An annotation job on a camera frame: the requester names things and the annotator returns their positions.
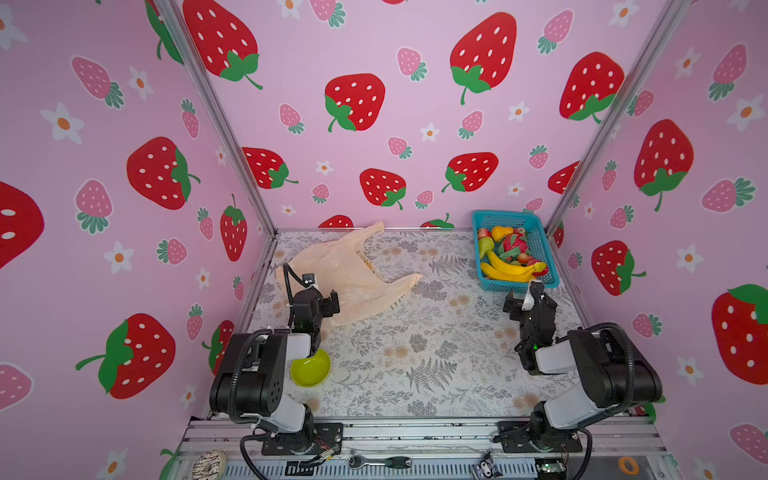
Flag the translucent beige plastic bag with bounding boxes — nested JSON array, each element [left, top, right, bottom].
[[288, 221, 422, 331]]

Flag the yellow fake banana bunch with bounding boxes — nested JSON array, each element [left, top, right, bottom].
[[480, 251, 548, 283]]

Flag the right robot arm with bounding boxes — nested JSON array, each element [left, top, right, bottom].
[[493, 286, 663, 453]]

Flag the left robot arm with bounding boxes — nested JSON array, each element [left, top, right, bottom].
[[209, 287, 340, 453]]

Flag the pink fake dragon fruit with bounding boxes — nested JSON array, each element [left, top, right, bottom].
[[498, 234, 528, 262]]

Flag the green fake pear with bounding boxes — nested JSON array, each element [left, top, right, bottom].
[[478, 236, 495, 259]]

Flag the orange yellow fake mango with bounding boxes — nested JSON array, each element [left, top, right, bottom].
[[490, 226, 515, 243]]

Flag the lime green bowl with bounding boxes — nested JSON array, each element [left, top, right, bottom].
[[290, 349, 332, 388]]

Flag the teal plastic basket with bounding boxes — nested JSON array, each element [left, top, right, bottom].
[[472, 209, 560, 294]]

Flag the small black clip gadget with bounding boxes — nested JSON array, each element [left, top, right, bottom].
[[471, 452, 502, 480]]

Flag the white sprinkled donut toy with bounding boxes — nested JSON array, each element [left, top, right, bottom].
[[190, 450, 227, 480]]

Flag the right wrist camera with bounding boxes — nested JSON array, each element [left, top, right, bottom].
[[522, 282, 541, 311]]

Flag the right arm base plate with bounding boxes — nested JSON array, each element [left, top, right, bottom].
[[492, 421, 583, 454]]

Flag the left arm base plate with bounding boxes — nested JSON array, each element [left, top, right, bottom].
[[261, 422, 344, 456]]

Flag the aluminium frame rail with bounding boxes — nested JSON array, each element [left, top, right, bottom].
[[168, 416, 682, 479]]

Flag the ratchet screwdriver green handle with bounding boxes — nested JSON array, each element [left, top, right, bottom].
[[348, 455, 412, 470]]

